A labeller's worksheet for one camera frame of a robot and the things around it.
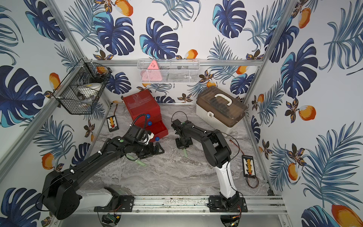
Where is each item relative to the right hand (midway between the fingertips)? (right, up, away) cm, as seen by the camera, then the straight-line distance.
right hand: (184, 147), depth 97 cm
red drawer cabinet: (-27, +29, -4) cm, 40 cm away
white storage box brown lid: (+23, +26, -6) cm, 35 cm away
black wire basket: (-60, +35, -15) cm, 71 cm away
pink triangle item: (-20, +49, -7) cm, 53 cm away
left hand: (-14, +2, -19) cm, 24 cm away
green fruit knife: (-25, +1, -31) cm, 40 cm away
